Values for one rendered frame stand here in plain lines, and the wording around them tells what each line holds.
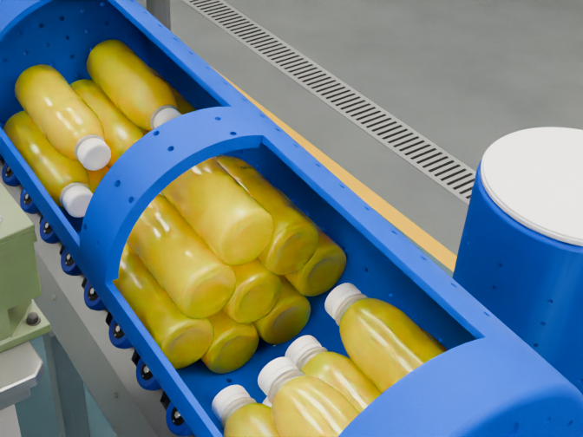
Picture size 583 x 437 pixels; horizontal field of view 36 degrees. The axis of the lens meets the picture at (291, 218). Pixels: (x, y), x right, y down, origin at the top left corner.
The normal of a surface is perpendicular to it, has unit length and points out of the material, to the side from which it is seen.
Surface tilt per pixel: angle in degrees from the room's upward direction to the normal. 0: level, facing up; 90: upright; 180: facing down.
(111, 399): 71
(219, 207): 27
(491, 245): 90
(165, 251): 43
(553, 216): 0
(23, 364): 0
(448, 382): 6
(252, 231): 91
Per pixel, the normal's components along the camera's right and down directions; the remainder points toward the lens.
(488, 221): -0.91, 0.21
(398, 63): 0.06, -0.78
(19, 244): 0.60, 0.53
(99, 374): -0.77, 0.03
